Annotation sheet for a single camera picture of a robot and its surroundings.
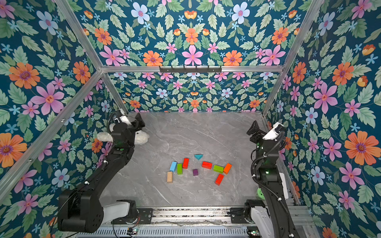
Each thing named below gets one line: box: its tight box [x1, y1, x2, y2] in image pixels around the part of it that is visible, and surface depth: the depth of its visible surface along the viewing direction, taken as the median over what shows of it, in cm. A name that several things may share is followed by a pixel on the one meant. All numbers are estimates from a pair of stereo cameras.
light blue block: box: [169, 161, 178, 173], surface depth 90 cm
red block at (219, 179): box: [214, 173, 225, 186], surface depth 86 cm
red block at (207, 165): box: [201, 161, 213, 170], surface depth 92 cm
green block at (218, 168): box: [213, 164, 224, 174], surface depth 90 cm
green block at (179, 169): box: [177, 163, 184, 176], surface depth 90 cm
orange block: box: [223, 163, 233, 175], surface depth 90 cm
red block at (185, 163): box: [182, 157, 190, 170], surface depth 93 cm
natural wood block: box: [166, 171, 174, 183], surface depth 86 cm
